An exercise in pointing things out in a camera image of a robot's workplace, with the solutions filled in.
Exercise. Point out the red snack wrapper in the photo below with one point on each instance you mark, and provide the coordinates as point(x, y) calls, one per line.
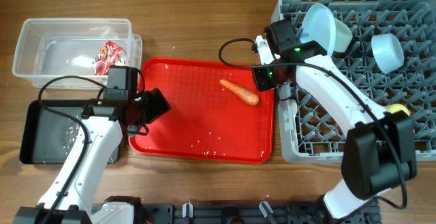
point(109, 54)

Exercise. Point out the green bowl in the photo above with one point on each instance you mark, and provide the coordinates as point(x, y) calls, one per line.
point(343, 36)

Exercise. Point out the clear plastic bin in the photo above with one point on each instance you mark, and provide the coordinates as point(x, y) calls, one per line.
point(49, 48)

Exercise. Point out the white plastic spoon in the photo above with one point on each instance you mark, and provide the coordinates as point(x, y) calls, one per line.
point(293, 108)

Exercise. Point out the orange carrot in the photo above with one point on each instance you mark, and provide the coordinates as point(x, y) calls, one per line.
point(247, 96)

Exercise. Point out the light blue plate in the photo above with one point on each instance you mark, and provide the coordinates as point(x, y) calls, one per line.
point(319, 25)

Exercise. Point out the rice and peanut shells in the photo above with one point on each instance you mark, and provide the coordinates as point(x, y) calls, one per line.
point(69, 134)

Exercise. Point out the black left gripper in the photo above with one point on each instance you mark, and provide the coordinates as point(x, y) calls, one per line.
point(157, 103)

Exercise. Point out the grey dishwasher rack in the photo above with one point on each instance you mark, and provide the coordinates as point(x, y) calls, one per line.
point(317, 138)

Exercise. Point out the black waste tray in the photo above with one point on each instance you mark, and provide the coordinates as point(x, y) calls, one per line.
point(42, 141)

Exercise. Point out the black mounting rail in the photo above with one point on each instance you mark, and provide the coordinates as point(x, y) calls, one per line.
point(221, 212)

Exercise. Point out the crumpled white tissue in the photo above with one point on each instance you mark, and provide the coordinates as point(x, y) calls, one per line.
point(121, 60)

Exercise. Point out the yellow plastic cup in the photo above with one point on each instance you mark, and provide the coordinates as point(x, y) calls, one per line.
point(397, 107)

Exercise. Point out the light blue bowl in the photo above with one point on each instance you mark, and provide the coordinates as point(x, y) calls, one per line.
point(387, 52)

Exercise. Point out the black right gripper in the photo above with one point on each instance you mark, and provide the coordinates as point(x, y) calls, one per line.
point(263, 77)

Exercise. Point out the red serving tray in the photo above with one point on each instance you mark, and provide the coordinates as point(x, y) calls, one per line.
point(206, 121)

